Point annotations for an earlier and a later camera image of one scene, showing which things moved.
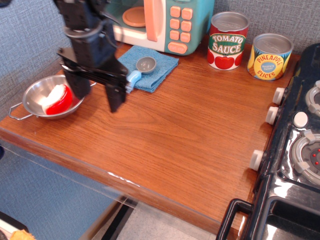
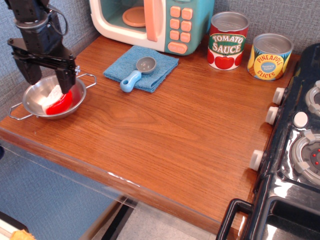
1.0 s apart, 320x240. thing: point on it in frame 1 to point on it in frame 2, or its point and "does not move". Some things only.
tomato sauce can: x=227 y=40 does not move
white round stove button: x=300 y=119 does not move
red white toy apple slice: x=59 y=98 does not move
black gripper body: x=93 y=53 to x=44 y=47
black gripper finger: x=116 y=96 to x=67 y=79
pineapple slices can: x=269 y=56 does not move
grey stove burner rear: x=312 y=98 does not move
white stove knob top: x=278 y=95 does not move
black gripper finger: x=81 y=87 to x=32 y=72
